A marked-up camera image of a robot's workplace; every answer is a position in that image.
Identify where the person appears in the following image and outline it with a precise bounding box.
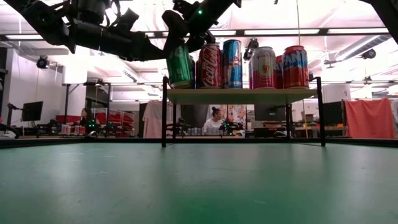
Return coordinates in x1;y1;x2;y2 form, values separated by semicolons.
203;106;224;136
79;107;100;128

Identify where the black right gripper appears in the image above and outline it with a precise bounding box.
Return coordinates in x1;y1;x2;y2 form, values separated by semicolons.
172;0;243;53

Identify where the black flat screen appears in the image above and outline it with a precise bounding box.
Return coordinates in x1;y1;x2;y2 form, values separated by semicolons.
322;101;345;127

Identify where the white hanging cloth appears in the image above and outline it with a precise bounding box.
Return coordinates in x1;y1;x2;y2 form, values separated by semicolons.
142;100;170;139

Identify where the green table mat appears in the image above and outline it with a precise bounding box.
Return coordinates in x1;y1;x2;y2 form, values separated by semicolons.
0;142;398;224

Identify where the black computer monitor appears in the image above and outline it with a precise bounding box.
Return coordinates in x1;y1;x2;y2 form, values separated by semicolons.
21;101;44;122

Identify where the thin hanging cord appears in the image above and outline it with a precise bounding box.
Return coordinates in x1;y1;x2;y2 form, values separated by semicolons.
295;0;302;47

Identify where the plain silver beverage can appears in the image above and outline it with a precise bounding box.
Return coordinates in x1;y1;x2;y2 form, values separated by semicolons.
252;46;277;90

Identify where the wooden shelf with black legs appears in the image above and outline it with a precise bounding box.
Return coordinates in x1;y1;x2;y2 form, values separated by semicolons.
160;75;326;147

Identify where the red Coca-Cola can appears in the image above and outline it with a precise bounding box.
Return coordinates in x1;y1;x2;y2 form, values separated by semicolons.
195;43;224;90

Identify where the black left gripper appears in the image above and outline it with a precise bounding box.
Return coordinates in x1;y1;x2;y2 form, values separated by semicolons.
71;7;175;62

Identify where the pink cloth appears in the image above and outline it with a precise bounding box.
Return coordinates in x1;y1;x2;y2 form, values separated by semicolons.
344;98;398;140

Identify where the black aluminium table frame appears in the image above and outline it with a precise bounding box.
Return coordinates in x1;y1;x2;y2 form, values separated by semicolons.
0;136;398;149

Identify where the slim blue silver energy can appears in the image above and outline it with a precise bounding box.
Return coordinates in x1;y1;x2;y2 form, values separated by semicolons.
222;39;244;90

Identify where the red storage bins rack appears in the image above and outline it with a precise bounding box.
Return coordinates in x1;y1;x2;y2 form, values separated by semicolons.
110;110;137;138

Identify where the black metal rack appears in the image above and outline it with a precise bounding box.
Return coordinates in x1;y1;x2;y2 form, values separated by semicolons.
62;82;112;138

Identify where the black ceiling light rail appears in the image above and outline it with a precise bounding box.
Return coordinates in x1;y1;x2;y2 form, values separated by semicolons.
0;27;392;41

